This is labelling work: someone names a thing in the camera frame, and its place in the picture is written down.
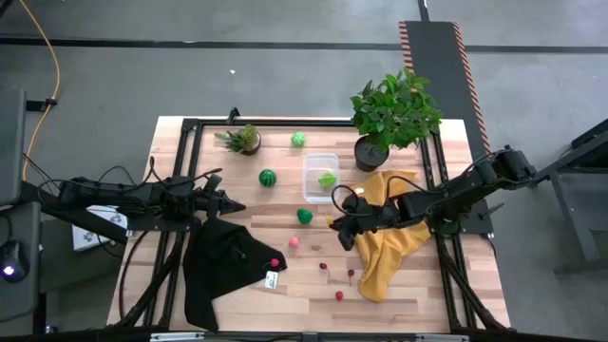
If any leafy plant in black pot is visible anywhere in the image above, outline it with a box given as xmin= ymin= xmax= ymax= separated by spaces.
xmin=350 ymin=66 xmax=444 ymax=173

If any gray side desk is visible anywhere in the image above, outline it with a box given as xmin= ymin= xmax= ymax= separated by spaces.
xmin=0 ymin=87 xmax=44 ymax=324

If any clear plastic tupperware container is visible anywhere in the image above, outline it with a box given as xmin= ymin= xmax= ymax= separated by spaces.
xmin=301 ymin=152 xmax=341 ymax=204

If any black floor cable clip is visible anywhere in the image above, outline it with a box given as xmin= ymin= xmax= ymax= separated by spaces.
xmin=26 ymin=97 xmax=59 ymax=113

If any black striped-edge floor mat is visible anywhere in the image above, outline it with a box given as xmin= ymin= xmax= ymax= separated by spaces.
xmin=397 ymin=20 xmax=498 ymax=177

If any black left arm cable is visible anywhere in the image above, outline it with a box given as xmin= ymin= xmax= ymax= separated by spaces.
xmin=94 ymin=155 xmax=223 ymax=187

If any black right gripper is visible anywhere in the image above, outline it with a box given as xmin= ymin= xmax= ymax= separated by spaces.
xmin=329 ymin=192 xmax=402 ymax=235

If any orange floor cable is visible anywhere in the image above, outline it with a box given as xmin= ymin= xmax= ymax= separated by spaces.
xmin=17 ymin=0 xmax=62 ymax=181

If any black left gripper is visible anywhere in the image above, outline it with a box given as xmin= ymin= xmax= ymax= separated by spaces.
xmin=192 ymin=173 xmax=247 ymax=222

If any black cloth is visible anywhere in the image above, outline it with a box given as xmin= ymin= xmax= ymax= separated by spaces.
xmin=182 ymin=217 xmax=289 ymax=333

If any black mouse with light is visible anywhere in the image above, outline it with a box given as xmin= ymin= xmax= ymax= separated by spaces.
xmin=0 ymin=239 xmax=30 ymax=285

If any black metal stand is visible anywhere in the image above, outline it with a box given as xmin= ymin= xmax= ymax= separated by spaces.
xmin=531 ymin=118 xmax=608 ymax=276

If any yellow cloth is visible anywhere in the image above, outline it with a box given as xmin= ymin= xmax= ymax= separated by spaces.
xmin=349 ymin=169 xmax=431 ymax=304

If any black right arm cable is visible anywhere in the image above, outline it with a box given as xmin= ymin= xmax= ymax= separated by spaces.
xmin=331 ymin=175 xmax=428 ymax=218

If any small potted succulent plant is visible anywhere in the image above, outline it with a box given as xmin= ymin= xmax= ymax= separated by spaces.
xmin=214 ymin=123 xmax=262 ymax=157

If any white printed box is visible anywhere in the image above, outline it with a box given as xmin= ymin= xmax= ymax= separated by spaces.
xmin=70 ymin=204 xmax=129 ymax=252

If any black metal table frame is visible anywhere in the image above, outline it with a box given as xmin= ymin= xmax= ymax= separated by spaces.
xmin=108 ymin=107 xmax=512 ymax=333

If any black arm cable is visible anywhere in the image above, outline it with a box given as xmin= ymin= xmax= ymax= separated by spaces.
xmin=94 ymin=155 xmax=223 ymax=187
xmin=331 ymin=175 xmax=428 ymax=218

